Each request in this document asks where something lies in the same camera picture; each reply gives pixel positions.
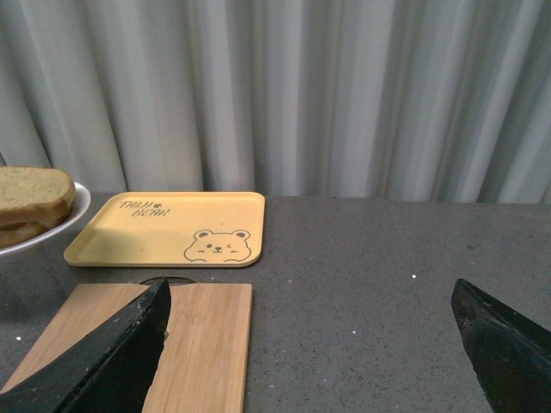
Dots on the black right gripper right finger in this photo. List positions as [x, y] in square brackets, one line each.
[510, 354]

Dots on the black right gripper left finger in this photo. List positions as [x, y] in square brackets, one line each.
[109, 370]

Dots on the bread slice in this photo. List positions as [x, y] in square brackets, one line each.
[39, 195]
[20, 233]

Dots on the white round plate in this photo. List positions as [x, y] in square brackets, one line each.
[80, 207]

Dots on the wooden cutting board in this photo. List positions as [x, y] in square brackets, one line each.
[203, 365]

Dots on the yellow bear tray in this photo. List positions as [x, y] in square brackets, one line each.
[172, 230]

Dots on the grey curtain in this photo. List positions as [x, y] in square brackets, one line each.
[401, 100]

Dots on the metal cutting board handle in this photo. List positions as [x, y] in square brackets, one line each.
[172, 280]

